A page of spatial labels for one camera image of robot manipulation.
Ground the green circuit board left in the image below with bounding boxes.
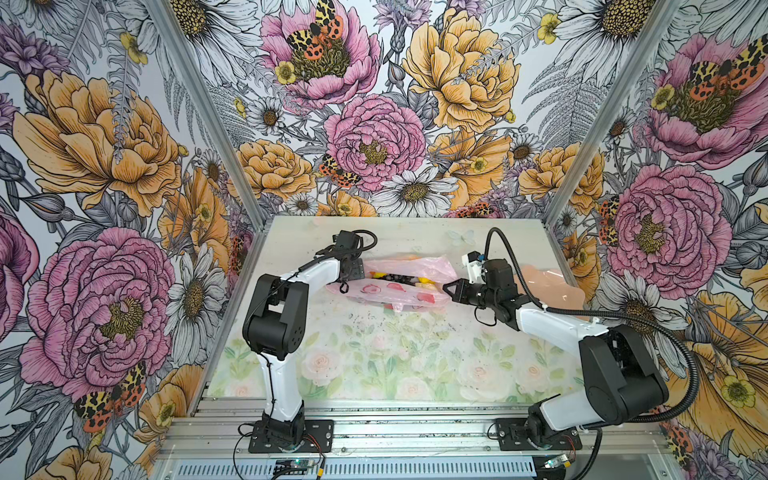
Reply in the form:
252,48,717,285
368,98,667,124
272,459,326,479

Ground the pink scalloped bowl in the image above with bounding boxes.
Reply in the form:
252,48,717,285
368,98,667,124
521,264,585,310

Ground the aluminium front rail frame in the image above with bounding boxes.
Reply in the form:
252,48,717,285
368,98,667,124
152,397,685,479

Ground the aluminium corner post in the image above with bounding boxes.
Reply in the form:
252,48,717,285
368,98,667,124
147,1,266,233
543,0,683,229

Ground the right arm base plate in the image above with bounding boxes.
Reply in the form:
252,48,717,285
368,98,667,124
488,418,583,451

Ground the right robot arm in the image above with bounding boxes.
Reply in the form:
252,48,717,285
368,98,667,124
443,252,669,448

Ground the right aluminium corner post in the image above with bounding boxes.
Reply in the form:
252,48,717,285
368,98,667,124
543,0,683,229

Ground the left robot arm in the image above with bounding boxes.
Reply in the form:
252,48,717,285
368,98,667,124
242,230,378,450

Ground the green circuit board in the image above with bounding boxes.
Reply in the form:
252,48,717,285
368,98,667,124
534,454,571,470
272,459,326,479

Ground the left aluminium corner post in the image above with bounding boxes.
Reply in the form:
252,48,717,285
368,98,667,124
147,1,266,233

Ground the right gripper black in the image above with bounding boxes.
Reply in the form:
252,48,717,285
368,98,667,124
442,277,499,309

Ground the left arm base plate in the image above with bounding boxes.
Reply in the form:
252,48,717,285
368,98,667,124
248,419,335,454

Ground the green circuit board right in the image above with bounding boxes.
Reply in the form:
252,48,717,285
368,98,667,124
534,454,571,470

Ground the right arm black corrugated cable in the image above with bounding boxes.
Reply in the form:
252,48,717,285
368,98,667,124
483,226,701,480

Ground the pink plastic bag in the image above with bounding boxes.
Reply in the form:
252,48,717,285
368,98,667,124
325,256,458,312

